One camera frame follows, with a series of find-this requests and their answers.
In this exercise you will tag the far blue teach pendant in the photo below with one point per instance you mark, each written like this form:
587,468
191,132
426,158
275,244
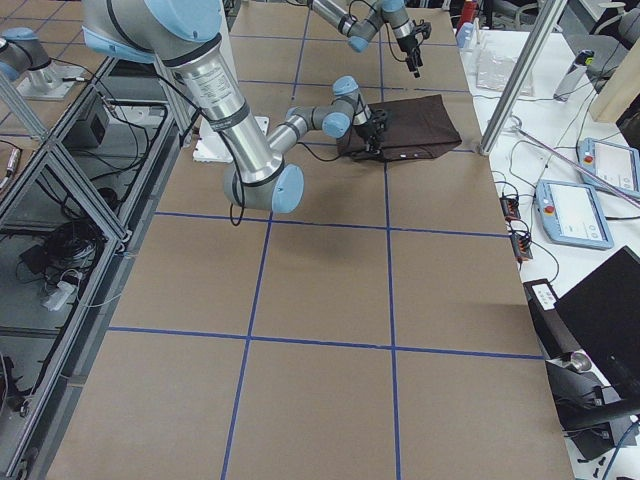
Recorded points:
614,163

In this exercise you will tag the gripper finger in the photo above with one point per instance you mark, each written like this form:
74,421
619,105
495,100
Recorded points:
373,150
414,62

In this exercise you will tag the aluminium frame post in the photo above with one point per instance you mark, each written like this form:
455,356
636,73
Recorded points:
548,16

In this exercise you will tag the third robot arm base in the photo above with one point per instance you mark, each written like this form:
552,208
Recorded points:
23,53

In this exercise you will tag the dark brown t-shirt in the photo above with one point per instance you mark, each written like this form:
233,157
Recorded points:
417,129

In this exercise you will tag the black box under table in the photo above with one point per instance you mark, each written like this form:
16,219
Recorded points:
90,127

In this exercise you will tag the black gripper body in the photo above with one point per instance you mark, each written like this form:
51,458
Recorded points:
368,131
406,44

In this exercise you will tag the white camera stand base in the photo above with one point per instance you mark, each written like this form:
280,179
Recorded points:
220,140

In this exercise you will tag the blue teach pendant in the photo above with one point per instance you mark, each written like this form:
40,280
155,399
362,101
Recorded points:
614,163
571,215

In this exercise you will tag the black monitor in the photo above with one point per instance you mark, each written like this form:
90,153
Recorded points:
602,313

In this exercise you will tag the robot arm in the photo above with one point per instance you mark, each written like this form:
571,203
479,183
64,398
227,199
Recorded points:
185,37
359,32

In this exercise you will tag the near blue teach pendant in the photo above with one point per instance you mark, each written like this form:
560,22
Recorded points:
571,215

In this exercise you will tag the red bottle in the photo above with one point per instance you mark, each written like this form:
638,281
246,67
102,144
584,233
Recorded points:
468,11

